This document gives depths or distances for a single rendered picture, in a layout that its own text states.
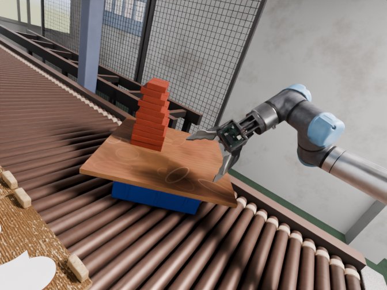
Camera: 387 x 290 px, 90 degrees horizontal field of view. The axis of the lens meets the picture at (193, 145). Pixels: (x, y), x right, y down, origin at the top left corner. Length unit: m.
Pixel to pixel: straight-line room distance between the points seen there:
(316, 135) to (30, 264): 0.68
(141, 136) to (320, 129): 0.58
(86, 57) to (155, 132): 1.07
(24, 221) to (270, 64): 2.77
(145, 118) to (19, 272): 0.52
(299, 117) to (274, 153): 2.41
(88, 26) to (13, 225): 1.34
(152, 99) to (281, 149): 2.39
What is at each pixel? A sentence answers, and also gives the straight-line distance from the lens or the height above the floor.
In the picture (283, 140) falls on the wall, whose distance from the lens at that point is 2.89.
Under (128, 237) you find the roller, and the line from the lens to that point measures 0.64.
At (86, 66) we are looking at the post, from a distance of 1.73.
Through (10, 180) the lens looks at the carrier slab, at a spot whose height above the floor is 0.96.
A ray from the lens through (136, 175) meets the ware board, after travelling 0.64.
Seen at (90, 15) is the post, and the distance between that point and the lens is 1.70.
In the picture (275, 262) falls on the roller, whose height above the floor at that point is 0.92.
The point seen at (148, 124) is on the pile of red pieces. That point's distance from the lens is 0.76.
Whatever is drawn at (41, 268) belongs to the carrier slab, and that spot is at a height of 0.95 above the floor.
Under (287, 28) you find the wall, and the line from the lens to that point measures 2.95.
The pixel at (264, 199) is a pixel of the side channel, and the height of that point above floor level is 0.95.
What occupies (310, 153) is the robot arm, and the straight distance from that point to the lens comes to 0.63.
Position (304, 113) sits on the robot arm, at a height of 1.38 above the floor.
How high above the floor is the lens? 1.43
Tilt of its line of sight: 24 degrees down
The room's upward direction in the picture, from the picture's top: 19 degrees clockwise
